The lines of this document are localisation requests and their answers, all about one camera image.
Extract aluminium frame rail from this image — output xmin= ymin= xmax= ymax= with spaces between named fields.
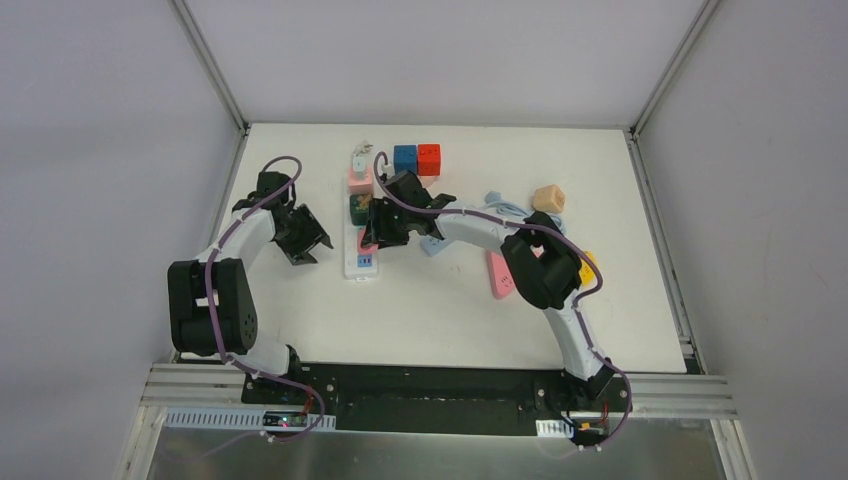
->
xmin=140 ymin=364 xmax=245 ymax=407

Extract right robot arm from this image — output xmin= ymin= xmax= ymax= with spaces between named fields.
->
xmin=365 ymin=152 xmax=632 ymax=410

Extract light blue power strip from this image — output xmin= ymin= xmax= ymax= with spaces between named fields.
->
xmin=419 ymin=236 xmax=451 ymax=257

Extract pink plug adapter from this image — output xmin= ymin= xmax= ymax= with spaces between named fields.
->
xmin=356 ymin=227 xmax=379 ymax=255

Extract dark green cube adapter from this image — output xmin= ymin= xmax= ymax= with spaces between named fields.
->
xmin=349 ymin=193 xmax=373 ymax=227

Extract pink triangular power strip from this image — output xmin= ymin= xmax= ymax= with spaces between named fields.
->
xmin=485 ymin=251 xmax=516 ymax=300

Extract light blue cable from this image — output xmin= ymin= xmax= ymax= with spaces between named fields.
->
xmin=483 ymin=191 xmax=568 ymax=234

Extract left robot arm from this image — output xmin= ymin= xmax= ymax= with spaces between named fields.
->
xmin=167 ymin=159 xmax=332 ymax=405

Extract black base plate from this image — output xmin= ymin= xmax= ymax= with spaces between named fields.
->
xmin=241 ymin=363 xmax=628 ymax=436

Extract red cube socket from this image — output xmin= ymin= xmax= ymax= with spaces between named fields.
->
xmin=417 ymin=144 xmax=442 ymax=177

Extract white power strip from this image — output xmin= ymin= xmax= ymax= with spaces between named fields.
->
xmin=342 ymin=153 xmax=379 ymax=282

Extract blue cube socket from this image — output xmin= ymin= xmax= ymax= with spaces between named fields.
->
xmin=393 ymin=145 xmax=418 ymax=174

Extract yellow cube socket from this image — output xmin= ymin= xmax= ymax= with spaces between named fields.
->
xmin=579 ymin=250 xmax=597 ymax=289

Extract pink cube socket adapter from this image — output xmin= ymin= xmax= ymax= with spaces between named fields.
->
xmin=347 ymin=166 xmax=374 ymax=195

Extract tan cube socket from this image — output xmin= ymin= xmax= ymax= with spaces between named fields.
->
xmin=531 ymin=184 xmax=567 ymax=214

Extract white USB charger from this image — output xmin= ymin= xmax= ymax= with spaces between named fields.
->
xmin=351 ymin=155 xmax=368 ymax=182

